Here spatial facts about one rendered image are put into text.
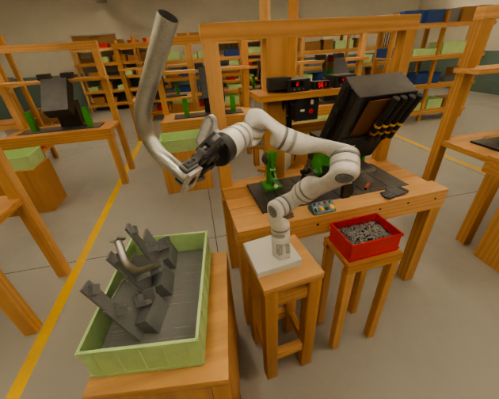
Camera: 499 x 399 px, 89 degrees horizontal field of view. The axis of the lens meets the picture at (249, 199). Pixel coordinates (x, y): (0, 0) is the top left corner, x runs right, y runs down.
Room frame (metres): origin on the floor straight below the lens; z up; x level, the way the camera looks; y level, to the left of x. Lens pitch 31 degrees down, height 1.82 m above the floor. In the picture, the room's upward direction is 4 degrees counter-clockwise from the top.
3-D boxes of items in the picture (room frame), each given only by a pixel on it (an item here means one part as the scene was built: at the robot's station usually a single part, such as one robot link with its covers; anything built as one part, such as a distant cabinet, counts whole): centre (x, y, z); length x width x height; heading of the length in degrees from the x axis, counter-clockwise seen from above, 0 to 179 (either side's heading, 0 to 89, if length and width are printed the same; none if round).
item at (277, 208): (0.98, -0.14, 1.14); 0.09 x 0.09 x 0.17; 36
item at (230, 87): (8.49, 1.42, 1.12); 3.01 x 0.54 x 2.24; 100
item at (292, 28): (1.97, -0.50, 1.89); 1.50 x 0.09 x 0.09; 103
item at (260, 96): (1.93, -0.51, 1.52); 0.90 x 0.25 x 0.04; 103
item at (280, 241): (0.98, -0.14, 0.98); 0.09 x 0.09 x 0.17; 12
